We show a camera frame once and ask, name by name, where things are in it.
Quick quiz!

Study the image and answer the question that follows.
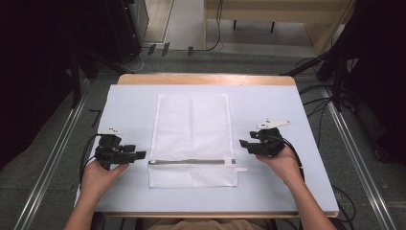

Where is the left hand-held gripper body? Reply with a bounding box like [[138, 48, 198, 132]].
[[94, 126, 129, 171]]

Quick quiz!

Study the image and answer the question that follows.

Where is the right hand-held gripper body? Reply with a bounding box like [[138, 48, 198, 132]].
[[249, 118, 292, 158]]

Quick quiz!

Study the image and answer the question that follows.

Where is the white mesh laundry bag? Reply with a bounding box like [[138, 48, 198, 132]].
[[147, 92, 249, 189]]

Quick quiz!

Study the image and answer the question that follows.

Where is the person's right hand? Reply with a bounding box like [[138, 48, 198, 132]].
[[255, 146, 303, 188]]

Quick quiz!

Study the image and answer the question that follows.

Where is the person's left hand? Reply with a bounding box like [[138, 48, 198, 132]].
[[79, 159, 130, 201]]

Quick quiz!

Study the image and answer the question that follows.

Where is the white table mat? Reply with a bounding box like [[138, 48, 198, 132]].
[[74, 83, 340, 215]]

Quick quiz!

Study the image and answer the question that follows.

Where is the wooden table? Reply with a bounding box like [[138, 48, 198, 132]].
[[74, 73, 340, 219]]

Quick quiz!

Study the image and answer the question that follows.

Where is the black stand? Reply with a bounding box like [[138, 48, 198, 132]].
[[70, 52, 100, 109], [280, 47, 355, 113]]

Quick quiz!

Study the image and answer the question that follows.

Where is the black curtain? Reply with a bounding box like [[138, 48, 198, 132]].
[[322, 0, 406, 166], [0, 0, 128, 171]]

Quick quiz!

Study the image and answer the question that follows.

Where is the dark metal cabinet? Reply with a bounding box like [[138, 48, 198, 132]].
[[104, 0, 150, 64]]

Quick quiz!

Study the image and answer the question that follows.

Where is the light wooden bench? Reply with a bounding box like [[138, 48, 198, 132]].
[[203, 0, 356, 56]]

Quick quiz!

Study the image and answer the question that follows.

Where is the right hand-held gripper black cable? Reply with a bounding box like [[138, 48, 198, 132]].
[[271, 135, 306, 182]]

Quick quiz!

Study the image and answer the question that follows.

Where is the hand-held gripper black cable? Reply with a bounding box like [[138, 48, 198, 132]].
[[79, 133, 102, 188], [271, 135, 306, 182]]

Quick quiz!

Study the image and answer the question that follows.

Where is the left hand-held gripper black cable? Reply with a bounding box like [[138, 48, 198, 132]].
[[79, 133, 102, 188]]

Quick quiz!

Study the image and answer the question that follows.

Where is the bundle of black floor cables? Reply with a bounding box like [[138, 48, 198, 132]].
[[295, 57, 357, 148]]

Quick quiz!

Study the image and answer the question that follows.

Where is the metal floor rail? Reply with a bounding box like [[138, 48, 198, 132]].
[[320, 85, 398, 230], [12, 80, 91, 230]]

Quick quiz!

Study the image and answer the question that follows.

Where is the black floor cable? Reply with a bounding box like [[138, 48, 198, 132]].
[[188, 0, 224, 54]]

